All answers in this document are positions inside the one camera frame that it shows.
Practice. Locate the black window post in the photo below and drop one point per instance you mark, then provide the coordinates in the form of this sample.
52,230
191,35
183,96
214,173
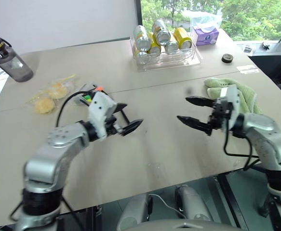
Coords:
137,19

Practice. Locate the green towel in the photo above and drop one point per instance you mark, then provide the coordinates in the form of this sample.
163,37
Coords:
245,93

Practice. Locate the green white drink can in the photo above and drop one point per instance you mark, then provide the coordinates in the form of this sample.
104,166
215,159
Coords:
141,37
161,32

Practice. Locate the white label strip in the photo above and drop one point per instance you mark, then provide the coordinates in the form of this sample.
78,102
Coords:
248,69

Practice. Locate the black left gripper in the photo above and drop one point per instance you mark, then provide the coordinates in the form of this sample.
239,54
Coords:
112,127

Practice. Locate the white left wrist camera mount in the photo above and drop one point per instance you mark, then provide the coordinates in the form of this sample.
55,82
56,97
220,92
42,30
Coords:
99,108

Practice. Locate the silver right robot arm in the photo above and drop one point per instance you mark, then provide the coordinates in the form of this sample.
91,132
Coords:
268,139

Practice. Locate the small black white gadget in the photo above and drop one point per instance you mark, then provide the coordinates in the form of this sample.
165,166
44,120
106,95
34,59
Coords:
265,45

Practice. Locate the grey sports water bottle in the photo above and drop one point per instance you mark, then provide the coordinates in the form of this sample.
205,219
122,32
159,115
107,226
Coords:
12,65

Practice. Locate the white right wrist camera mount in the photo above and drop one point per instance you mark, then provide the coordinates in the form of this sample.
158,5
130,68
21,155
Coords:
233,98

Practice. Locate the clear plastic pen holder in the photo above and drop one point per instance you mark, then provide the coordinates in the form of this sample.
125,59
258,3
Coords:
82,92

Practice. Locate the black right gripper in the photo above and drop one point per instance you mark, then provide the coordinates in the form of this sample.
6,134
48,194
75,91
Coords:
219,113

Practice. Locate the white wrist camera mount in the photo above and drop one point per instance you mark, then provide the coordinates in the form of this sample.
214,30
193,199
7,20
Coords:
99,108
233,98

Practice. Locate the black tape roll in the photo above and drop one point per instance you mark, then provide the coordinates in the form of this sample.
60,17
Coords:
227,58

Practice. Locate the small grey device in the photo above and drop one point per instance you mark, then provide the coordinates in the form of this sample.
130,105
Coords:
248,49

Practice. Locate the grey robot torso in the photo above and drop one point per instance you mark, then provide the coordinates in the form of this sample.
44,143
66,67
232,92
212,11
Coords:
178,226

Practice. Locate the silver drink can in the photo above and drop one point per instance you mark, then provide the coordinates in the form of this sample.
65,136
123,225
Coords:
142,57
171,47

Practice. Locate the round yellow pastry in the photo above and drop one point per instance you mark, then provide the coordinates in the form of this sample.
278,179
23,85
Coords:
44,106
57,91

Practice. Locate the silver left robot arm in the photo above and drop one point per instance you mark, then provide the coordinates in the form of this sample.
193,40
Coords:
48,158

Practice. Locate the purple tissue box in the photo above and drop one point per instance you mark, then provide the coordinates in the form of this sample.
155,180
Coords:
205,36

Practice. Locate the clear plastic can tray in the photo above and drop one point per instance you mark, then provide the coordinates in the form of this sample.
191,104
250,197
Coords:
174,60

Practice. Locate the black side desk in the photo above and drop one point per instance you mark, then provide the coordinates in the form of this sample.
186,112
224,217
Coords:
272,63

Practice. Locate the grey rounded robot leg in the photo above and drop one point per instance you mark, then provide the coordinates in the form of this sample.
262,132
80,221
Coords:
193,205
133,211

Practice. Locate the yellow drink can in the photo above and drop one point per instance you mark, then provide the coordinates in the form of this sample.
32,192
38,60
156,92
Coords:
154,47
182,38

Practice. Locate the clear plastic pastry bag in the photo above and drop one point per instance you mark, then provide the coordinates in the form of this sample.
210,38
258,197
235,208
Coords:
51,96

